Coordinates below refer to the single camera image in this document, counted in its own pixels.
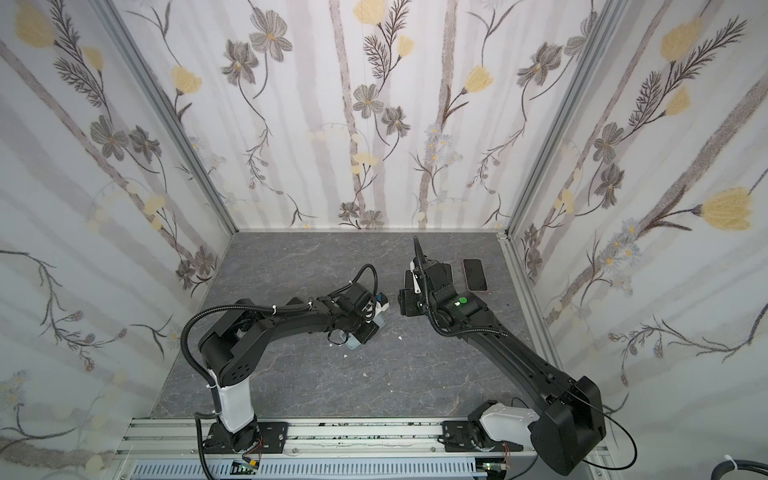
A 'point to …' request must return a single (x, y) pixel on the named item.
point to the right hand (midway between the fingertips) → (404, 290)
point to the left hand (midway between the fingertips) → (372, 325)
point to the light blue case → (351, 340)
